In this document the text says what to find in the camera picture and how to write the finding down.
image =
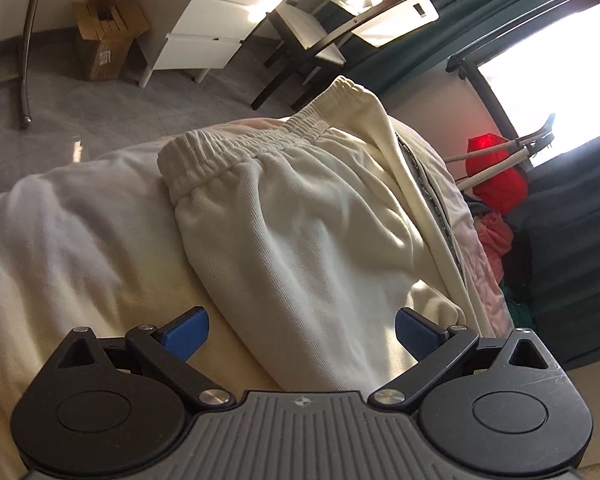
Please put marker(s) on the red cloth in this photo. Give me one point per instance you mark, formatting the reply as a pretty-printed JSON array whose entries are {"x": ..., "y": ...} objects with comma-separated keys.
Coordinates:
[{"x": 500, "y": 190}]

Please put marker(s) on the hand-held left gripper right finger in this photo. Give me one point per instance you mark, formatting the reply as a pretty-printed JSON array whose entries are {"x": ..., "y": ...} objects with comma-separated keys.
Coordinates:
[{"x": 420, "y": 332}]

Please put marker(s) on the clothes drying rack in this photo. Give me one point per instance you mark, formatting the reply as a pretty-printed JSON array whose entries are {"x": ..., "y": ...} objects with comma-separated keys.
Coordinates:
[{"x": 485, "y": 172}]

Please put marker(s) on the white dresser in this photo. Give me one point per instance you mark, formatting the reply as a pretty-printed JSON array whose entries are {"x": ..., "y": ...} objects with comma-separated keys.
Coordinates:
[{"x": 215, "y": 10}]

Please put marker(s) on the open cardboard box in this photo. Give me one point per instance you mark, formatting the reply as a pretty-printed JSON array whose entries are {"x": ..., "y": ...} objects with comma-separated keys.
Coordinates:
[{"x": 105, "y": 35}]

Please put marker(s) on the curved metal pipe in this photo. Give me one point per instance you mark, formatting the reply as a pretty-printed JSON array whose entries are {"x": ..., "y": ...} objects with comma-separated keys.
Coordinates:
[{"x": 30, "y": 40}]

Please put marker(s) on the cream sweat pants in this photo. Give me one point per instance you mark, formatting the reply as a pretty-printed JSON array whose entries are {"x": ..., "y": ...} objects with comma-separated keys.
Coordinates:
[{"x": 305, "y": 220}]

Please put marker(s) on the pink cloth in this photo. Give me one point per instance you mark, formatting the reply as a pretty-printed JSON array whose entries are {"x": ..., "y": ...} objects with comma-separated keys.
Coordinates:
[{"x": 492, "y": 245}]

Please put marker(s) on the green cloth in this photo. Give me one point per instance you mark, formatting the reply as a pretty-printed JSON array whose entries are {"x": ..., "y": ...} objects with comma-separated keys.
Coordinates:
[{"x": 515, "y": 310}]

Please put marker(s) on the window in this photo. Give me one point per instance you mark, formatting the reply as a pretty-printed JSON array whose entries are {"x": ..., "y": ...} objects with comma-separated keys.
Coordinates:
[{"x": 545, "y": 85}]

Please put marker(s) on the teal curtain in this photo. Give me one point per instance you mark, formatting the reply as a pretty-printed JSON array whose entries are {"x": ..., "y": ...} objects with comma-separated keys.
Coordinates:
[
  {"x": 480, "y": 0},
  {"x": 570, "y": 235}
]

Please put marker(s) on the white backed chair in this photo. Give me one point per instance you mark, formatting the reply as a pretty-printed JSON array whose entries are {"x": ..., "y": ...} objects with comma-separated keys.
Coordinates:
[{"x": 395, "y": 15}]

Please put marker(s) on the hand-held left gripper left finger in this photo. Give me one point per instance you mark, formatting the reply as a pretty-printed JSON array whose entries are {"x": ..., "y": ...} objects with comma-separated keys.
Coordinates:
[{"x": 187, "y": 332}]

